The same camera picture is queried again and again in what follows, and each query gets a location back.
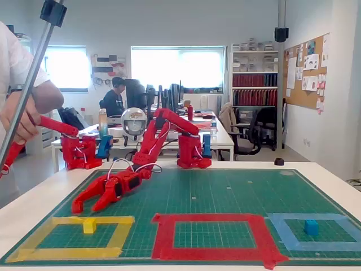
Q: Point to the red leader arm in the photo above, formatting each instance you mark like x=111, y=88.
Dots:
x=81, y=155

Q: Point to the red robot arm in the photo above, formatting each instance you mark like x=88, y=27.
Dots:
x=187, y=149

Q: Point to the yellow cube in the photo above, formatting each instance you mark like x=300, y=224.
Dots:
x=89, y=227

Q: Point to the yellow tape square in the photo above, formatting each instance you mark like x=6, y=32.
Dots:
x=70, y=253

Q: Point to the red tape square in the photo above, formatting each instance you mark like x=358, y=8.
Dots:
x=211, y=251

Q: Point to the blue cube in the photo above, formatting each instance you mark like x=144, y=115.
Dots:
x=311, y=228

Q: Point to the blue tape square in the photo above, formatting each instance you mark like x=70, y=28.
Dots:
x=310, y=246

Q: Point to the person's right hand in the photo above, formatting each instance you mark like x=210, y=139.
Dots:
x=29, y=124

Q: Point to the blue table clamp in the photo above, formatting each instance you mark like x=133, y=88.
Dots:
x=207, y=146
x=105, y=146

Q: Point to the colourful drink bottle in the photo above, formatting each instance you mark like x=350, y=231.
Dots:
x=103, y=124

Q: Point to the white helmet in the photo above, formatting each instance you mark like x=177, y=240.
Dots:
x=134, y=121

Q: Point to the white drawer unit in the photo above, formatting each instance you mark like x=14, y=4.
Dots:
x=46, y=138

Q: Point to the seated person dark shirt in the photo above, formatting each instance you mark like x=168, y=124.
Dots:
x=112, y=103

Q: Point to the black backpack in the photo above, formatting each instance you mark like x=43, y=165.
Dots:
x=70, y=118

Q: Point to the black computer monitor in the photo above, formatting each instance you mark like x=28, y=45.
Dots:
x=176, y=93
x=167, y=98
x=150, y=96
x=135, y=93

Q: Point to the red bottle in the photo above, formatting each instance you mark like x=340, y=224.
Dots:
x=190, y=113

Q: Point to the clear plastic water bottle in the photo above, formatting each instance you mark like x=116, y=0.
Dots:
x=214, y=127

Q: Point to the green cutting mat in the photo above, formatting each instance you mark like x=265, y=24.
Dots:
x=239, y=197

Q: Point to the small bright window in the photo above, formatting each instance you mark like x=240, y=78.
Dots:
x=67, y=67

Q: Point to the beige jacket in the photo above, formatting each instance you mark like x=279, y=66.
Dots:
x=227, y=115

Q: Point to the wide bright window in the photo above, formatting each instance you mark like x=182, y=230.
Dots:
x=177, y=67

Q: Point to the dark wristwatch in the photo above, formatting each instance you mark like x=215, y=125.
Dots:
x=15, y=89

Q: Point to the office chair grey seat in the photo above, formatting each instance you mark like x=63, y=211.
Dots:
x=245, y=145

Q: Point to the grey metal pole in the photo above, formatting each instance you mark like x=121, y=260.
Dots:
x=281, y=84
x=40, y=55

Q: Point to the person in white shirt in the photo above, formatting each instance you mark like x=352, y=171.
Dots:
x=14, y=56

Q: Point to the black office chair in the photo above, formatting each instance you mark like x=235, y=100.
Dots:
x=268, y=121

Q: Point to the small black knob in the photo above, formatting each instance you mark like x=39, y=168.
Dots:
x=279, y=161

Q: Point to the white bookshelf with binders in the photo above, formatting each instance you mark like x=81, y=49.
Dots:
x=253, y=82

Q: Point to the black pole clamp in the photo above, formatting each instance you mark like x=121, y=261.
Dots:
x=281, y=34
x=53, y=12

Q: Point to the cork pin board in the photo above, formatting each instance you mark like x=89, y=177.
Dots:
x=293, y=97

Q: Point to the green plant leaves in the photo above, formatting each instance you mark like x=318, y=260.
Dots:
x=354, y=183

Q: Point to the wall tool rack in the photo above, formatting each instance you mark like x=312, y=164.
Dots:
x=108, y=67

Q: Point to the white wall socket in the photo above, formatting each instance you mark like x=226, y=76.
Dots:
x=307, y=142

